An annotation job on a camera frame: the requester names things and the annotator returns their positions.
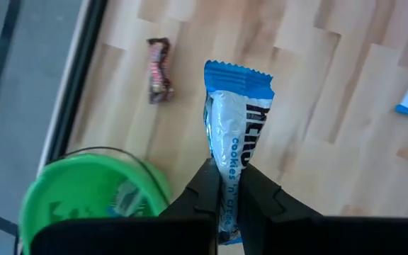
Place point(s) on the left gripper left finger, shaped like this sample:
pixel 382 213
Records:
pixel 136 237

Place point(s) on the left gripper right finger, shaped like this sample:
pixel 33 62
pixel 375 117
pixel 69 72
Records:
pixel 331 237

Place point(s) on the green plastic bucket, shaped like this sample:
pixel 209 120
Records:
pixel 83 177

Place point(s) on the twisted brown PayDay bar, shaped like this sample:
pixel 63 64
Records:
pixel 159 71

